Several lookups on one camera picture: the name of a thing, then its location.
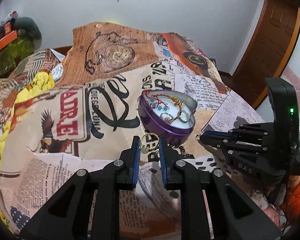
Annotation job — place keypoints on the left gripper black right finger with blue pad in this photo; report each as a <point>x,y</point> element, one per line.
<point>212,205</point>

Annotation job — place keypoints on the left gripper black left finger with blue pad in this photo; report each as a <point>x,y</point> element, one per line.
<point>87,205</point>

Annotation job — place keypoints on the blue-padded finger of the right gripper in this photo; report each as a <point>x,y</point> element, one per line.
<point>222,140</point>

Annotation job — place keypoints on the purple heart-shaped tin box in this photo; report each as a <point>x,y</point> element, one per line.
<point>168,114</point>

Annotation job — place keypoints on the newspaper print bed cover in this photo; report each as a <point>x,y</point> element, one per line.
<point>91,115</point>

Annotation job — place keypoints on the brown wooden door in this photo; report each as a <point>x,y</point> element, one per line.
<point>269,49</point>

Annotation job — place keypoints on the yellow cloth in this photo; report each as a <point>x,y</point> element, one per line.
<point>41,82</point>

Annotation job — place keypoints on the striped patchwork blanket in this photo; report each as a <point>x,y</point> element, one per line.
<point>44,60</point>

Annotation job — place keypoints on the green patterned cabinet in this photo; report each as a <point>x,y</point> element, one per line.
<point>13,53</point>

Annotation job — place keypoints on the orange box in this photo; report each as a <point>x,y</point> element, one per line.
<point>8,39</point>

